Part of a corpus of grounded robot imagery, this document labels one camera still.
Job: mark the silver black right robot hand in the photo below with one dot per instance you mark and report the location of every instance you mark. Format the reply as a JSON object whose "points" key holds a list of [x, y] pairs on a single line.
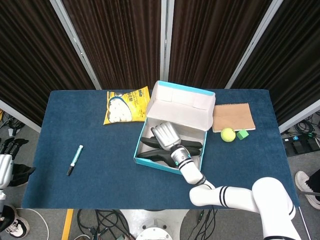
{"points": [[166, 135]]}

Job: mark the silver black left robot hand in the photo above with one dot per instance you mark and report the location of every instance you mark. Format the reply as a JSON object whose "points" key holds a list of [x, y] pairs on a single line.
{"points": [[6, 167]]}

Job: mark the light blue shoe box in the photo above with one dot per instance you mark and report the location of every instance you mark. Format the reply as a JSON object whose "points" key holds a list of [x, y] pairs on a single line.
{"points": [[175, 105]]}

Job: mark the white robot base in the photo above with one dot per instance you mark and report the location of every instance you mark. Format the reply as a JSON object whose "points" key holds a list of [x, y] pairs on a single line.
{"points": [[155, 222]]}

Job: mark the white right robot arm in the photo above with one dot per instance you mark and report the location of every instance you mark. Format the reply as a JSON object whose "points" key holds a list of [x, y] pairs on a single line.
{"points": [[225, 197]]}

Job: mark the yellow snack bag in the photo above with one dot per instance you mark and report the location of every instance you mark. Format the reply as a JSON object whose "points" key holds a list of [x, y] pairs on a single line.
{"points": [[120, 110]]}

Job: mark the white black sneaker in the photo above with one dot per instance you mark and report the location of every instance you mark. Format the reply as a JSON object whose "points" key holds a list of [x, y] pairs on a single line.
{"points": [[16, 222]]}

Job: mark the yellow-green tennis ball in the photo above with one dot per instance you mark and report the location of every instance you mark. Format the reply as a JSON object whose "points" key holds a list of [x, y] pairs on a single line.
{"points": [[228, 135]]}

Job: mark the brown spiral notebook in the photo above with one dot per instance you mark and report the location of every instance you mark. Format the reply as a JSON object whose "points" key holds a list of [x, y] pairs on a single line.
{"points": [[232, 116]]}

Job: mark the green white marker pen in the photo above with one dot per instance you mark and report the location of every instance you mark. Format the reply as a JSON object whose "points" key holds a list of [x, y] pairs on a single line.
{"points": [[75, 160]]}

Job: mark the green cube block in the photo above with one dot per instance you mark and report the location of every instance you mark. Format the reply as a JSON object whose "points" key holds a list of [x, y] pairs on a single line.
{"points": [[242, 135]]}

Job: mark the blue fabric table cover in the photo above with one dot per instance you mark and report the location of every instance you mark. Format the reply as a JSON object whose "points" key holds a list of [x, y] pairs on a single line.
{"points": [[100, 180]]}

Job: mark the yellow floor tape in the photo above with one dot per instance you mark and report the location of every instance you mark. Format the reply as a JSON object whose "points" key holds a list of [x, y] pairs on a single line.
{"points": [[67, 225]]}

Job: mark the dark brown curtain panel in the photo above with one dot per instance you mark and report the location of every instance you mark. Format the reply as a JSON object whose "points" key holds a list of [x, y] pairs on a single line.
{"points": [[120, 37], [30, 50], [295, 62], [205, 37]]}

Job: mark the black trouser leg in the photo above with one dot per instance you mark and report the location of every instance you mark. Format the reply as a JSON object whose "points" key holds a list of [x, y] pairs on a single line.
{"points": [[313, 180]]}

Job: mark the white partition post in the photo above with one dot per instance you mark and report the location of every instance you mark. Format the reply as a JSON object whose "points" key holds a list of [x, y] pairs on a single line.
{"points": [[165, 37], [300, 118], [20, 116], [75, 42], [255, 42]]}

